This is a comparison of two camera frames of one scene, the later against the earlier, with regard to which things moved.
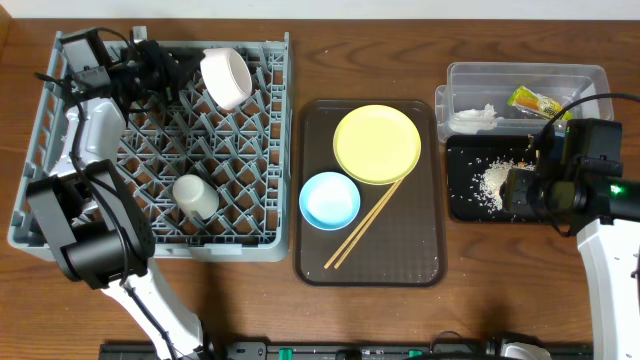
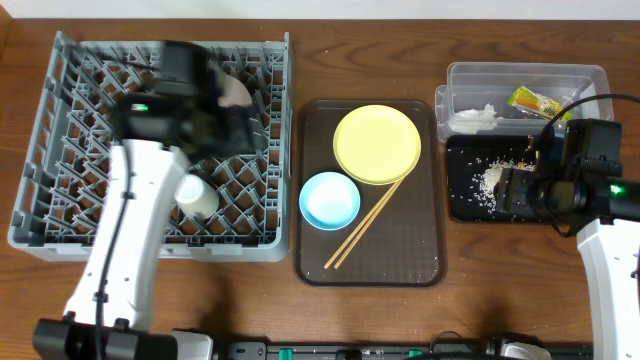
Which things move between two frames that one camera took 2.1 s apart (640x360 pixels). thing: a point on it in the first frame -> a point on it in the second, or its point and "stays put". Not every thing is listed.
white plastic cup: (195, 196) stays put
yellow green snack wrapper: (529, 102) stays put
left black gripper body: (163, 70) -> (240, 128)
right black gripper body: (513, 190) stays put
